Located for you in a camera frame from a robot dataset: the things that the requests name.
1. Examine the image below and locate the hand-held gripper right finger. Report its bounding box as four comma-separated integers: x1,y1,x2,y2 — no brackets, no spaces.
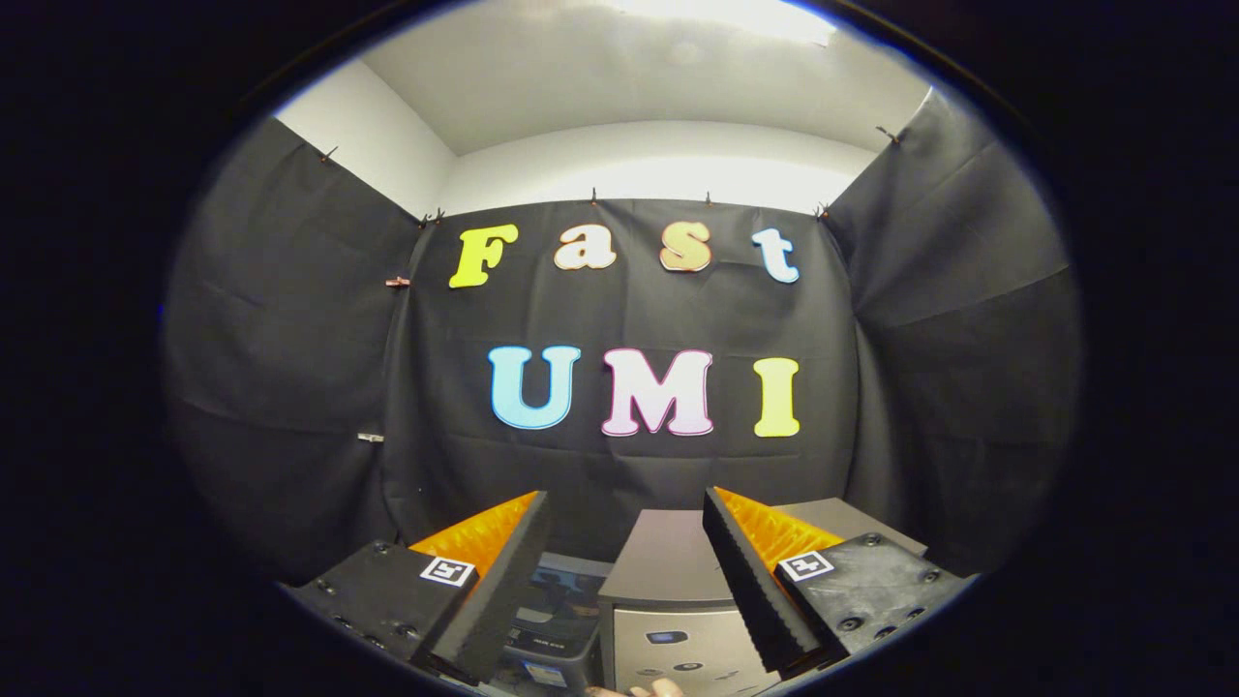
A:
702,486,972,682

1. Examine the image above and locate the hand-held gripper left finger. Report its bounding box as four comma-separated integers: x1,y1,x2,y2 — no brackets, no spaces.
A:
288,490,555,686

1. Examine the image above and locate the black backdrop cloth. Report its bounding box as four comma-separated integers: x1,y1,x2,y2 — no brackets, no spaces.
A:
160,87,1080,582

